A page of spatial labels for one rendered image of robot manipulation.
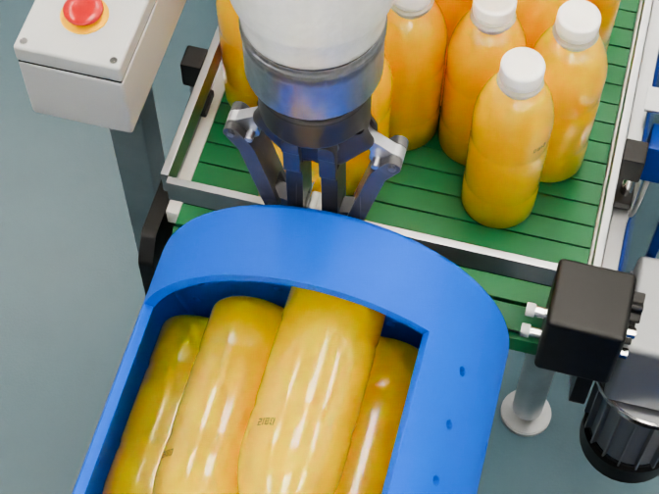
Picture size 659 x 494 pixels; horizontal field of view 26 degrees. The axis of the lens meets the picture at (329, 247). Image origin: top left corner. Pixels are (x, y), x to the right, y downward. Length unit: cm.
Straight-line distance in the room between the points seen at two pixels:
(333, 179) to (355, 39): 19
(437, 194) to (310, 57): 60
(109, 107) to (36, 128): 129
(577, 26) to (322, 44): 49
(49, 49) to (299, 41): 51
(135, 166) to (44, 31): 29
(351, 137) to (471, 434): 23
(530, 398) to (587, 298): 95
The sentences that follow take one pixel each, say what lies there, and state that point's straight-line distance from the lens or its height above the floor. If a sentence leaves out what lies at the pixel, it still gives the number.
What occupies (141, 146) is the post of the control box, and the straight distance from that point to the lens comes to 152.
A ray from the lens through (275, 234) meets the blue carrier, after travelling 101.
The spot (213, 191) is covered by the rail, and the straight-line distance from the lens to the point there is 133.
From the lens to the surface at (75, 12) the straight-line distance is 130.
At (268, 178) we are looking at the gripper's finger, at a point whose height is 124.
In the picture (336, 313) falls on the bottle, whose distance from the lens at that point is 101.
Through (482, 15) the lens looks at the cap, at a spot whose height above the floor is 111.
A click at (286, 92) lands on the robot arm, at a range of 87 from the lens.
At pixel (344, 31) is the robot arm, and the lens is 82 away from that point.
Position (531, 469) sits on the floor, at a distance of 228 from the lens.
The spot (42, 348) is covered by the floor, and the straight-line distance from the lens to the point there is 239.
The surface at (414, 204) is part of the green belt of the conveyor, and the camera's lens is 142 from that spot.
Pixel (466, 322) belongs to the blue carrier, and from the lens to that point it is 103.
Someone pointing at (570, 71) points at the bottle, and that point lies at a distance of 131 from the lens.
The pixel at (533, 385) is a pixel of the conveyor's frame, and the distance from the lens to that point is 216.
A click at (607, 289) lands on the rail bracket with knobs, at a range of 127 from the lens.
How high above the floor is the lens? 210
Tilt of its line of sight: 60 degrees down
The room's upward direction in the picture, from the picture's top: straight up
